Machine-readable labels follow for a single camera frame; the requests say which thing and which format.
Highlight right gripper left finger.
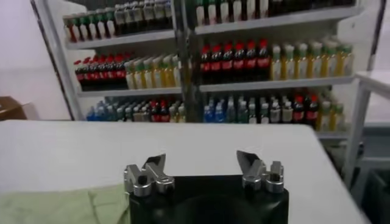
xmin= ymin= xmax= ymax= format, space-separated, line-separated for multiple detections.
xmin=123 ymin=153 xmax=176 ymax=198

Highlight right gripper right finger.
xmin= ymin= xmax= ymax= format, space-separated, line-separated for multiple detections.
xmin=236 ymin=149 xmax=286 ymax=194

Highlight green polo shirt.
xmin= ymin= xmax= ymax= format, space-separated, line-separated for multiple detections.
xmin=0 ymin=183 xmax=132 ymax=224

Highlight small clear water bottle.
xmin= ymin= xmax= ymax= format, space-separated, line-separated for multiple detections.
xmin=103 ymin=102 xmax=112 ymax=122
xmin=236 ymin=97 xmax=249 ymax=124
xmin=225 ymin=97 xmax=237 ymax=124
xmin=111 ymin=103 xmax=121 ymax=122

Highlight small cola bottle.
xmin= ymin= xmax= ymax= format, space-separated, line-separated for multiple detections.
xmin=151 ymin=100 xmax=161 ymax=123
xmin=292 ymin=94 xmax=305 ymax=125
xmin=305 ymin=94 xmax=319 ymax=127
xmin=160 ymin=99 xmax=170 ymax=123

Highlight small yellow drink bottle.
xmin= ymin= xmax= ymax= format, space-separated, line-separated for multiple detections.
xmin=169 ymin=102 xmax=178 ymax=123
xmin=318 ymin=100 xmax=332 ymax=131
xmin=177 ymin=102 xmax=186 ymax=123
xmin=331 ymin=102 xmax=345 ymax=131

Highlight cola bottle red cap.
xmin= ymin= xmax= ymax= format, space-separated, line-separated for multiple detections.
xmin=118 ymin=54 xmax=128 ymax=90
xmin=74 ymin=59 xmax=86 ymax=91
xmin=222 ymin=42 xmax=234 ymax=83
xmin=211 ymin=44 xmax=222 ymax=83
xmin=84 ymin=57 xmax=94 ymax=91
xmin=101 ymin=55 xmax=112 ymax=91
xmin=257 ymin=38 xmax=271 ymax=82
xmin=233 ymin=41 xmax=246 ymax=83
xmin=244 ymin=40 xmax=258 ymax=82
xmin=200 ymin=44 xmax=212 ymax=83
xmin=110 ymin=54 xmax=120 ymax=91
xmin=93 ymin=56 xmax=103 ymax=91

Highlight white beverage display shelf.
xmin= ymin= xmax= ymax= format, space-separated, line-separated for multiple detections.
xmin=182 ymin=0 xmax=371 ymax=141
xmin=30 ymin=0 xmax=190 ymax=123

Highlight glass cooler door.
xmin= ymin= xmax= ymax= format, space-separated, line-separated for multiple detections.
xmin=367 ymin=0 xmax=390 ymax=72
xmin=29 ymin=0 xmax=77 ymax=121

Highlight open cardboard box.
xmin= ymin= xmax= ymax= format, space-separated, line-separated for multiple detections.
xmin=0 ymin=96 xmax=29 ymax=121

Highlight dark bottle green cap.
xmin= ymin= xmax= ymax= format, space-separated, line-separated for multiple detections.
xmin=105 ymin=9 xmax=116 ymax=38
xmin=85 ymin=12 xmax=96 ymax=40
xmin=95 ymin=10 xmax=106 ymax=40
xmin=63 ymin=15 xmax=77 ymax=43
xmin=75 ymin=14 xmax=87 ymax=41

